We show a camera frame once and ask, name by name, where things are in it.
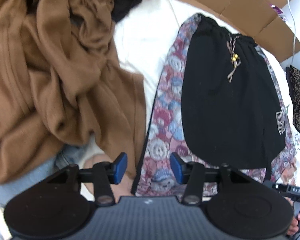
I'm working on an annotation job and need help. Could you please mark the white cable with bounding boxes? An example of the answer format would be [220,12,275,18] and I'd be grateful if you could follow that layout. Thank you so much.
[282,0,298,67]

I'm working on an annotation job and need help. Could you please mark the person's right hand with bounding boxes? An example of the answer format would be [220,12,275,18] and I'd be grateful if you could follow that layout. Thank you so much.
[285,212,300,237]

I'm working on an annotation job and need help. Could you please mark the purple white plastic package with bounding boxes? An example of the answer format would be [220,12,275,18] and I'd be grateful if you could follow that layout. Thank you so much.
[271,4,287,23]

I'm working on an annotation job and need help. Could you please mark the brown coat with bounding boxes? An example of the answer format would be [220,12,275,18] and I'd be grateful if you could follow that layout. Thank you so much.
[0,0,146,184]

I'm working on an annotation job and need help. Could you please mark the black drawstring shorts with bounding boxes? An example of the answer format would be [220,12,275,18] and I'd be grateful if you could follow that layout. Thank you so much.
[181,14,286,179]

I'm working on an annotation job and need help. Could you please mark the light blue denim garment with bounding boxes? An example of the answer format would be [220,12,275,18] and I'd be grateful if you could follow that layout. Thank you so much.
[0,145,93,208]

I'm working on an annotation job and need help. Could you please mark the cream printed bedsheet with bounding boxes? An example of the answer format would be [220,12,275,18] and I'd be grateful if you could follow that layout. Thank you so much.
[114,0,300,196]

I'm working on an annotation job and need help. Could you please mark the cardboard sheet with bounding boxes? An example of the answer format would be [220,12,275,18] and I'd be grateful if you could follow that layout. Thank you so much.
[181,0,300,62]

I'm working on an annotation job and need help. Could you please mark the leopard print folded garment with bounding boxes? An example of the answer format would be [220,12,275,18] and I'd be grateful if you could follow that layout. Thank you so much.
[289,65,300,133]

